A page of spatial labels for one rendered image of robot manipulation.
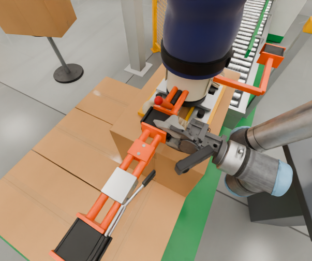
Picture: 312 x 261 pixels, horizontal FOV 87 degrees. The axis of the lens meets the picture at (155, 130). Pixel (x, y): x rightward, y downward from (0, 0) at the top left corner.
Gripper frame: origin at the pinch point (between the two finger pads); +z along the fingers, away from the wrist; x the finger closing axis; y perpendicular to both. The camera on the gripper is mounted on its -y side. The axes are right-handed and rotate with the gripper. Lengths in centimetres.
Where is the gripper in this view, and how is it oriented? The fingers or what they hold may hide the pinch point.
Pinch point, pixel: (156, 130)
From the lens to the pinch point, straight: 50.1
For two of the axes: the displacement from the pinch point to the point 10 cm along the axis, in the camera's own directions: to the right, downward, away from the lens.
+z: -8.9, -4.0, 2.4
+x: 0.1, -5.3, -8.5
